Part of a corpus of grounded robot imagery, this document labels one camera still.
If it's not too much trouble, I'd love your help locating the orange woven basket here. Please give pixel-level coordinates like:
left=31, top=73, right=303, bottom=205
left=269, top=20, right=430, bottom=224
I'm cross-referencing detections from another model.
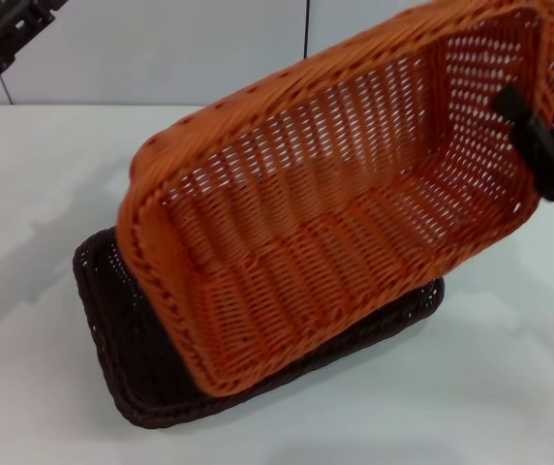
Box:
left=116, top=0, right=554, bottom=398

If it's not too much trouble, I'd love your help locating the dark brown woven basket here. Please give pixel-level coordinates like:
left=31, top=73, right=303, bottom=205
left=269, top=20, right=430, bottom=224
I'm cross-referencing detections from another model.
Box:
left=72, top=227, right=446, bottom=430

